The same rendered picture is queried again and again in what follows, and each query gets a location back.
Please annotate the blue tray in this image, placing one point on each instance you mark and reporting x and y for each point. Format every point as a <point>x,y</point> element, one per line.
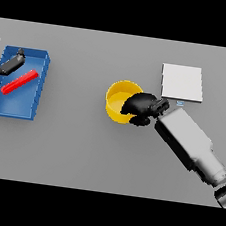
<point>19,84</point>

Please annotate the pale square scale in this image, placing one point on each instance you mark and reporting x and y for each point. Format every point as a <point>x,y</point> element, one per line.
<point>182,82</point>

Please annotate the yellow bowl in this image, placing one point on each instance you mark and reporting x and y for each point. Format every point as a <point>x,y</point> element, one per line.
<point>117,100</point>

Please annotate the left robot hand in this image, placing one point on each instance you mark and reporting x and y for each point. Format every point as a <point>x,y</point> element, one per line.
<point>11,63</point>

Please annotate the red beaker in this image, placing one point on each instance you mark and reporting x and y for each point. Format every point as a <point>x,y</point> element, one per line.
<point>19,82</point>

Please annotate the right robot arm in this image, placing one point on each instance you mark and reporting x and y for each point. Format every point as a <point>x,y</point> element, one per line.
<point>190,142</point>

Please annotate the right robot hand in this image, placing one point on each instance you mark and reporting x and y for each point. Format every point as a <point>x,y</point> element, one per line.
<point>142,105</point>

